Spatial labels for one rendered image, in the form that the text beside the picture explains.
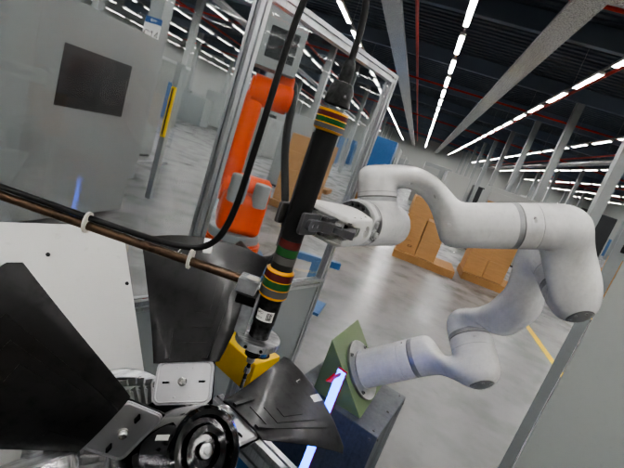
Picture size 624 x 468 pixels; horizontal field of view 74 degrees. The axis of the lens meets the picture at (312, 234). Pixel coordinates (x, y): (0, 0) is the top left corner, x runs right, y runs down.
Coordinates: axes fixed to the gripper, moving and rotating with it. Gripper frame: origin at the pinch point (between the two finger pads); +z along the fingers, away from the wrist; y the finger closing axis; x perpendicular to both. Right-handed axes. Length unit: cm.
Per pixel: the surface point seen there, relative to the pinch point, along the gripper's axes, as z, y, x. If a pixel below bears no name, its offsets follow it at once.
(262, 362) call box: -34, 21, -48
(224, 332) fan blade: 0.6, 6.4, -23.0
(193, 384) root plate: 6.3, 4.0, -29.7
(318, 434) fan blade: -17.1, -8.0, -40.0
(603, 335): -179, -47, -29
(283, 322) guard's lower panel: -109, 70, -78
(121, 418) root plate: 18.0, 3.4, -30.7
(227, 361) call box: -31, 31, -53
